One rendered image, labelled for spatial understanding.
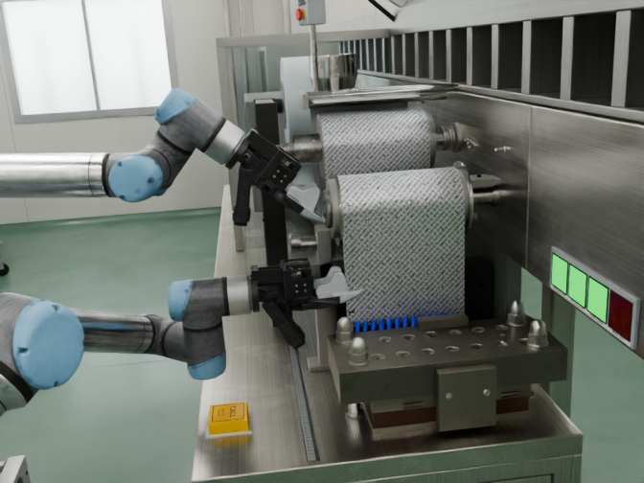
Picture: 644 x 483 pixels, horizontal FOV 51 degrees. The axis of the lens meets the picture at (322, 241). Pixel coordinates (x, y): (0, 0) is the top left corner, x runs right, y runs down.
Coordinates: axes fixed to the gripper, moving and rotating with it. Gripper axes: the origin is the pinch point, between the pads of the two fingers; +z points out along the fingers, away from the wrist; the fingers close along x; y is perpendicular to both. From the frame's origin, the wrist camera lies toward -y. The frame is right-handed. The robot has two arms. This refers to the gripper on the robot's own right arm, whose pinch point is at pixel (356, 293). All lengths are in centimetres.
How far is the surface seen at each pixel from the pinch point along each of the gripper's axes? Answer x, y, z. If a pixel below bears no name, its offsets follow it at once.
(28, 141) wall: 556, -25, -226
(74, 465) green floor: 125, -109, -98
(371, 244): -0.3, 9.7, 3.3
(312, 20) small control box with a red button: 57, 53, 1
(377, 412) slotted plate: -18.9, -14.8, -0.2
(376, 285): -0.2, 1.6, 3.9
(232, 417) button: -11.9, -16.7, -25.3
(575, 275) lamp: -29.3, 10.8, 29.3
